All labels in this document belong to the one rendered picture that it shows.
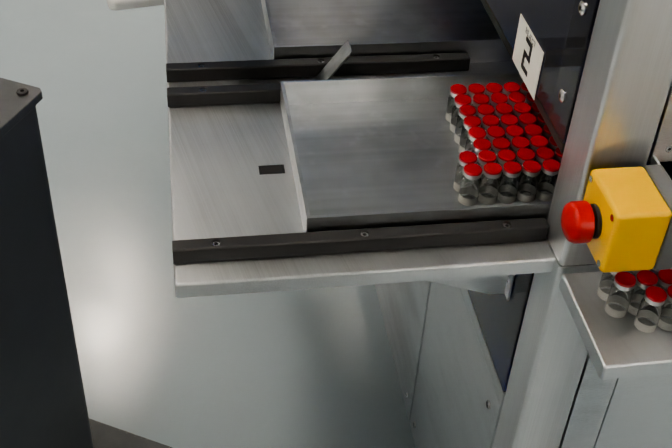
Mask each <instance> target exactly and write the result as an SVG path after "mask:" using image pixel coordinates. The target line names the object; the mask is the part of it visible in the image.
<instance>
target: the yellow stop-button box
mask: <svg viewBox="0 0 672 448"><path fill-rule="evenodd" d="M583 200H586V201H587V202H588V203H589V204H590V205H591V207H592V209H593V212H594V217H595V232H594V236H593V238H592V240H591V241H590V242H589V243H586V244H587V246H588V248H589V250H590V252H591V254H592V256H593V258H594V260H595V262H596V264H597V266H598V268H599V270H600V271H601V272H603V273H608V272H622V271H636V270H650V269H653V267H654V269H655V270H665V269H671V268H672V180H671V178H670V177H669V175H668V174H667V172H666V171H665V169H664V168H663V166H662V165H646V166H645V167H644V168H643V167H622V168H604V169H594V170H592V171H591V173H590V176H589V181H588V184H587V188H586V192H585V196H584V199H583Z"/></svg>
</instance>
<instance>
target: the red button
mask: <svg viewBox="0 0 672 448"><path fill-rule="evenodd" d="M561 227H562V231H563V233H564V236H565V238H566V239H567V240H568V241H569V242H571V243H573V244H580V243H589V242H590V241H591V240H592V238H593V236H594V232H595V217H594V212H593V209H592V207H591V205H590V204H589V203H588V202H587V201H586V200H581V201H570V202H569V203H567V204H566V205H565V206H564V208H563V210H562V215H561Z"/></svg>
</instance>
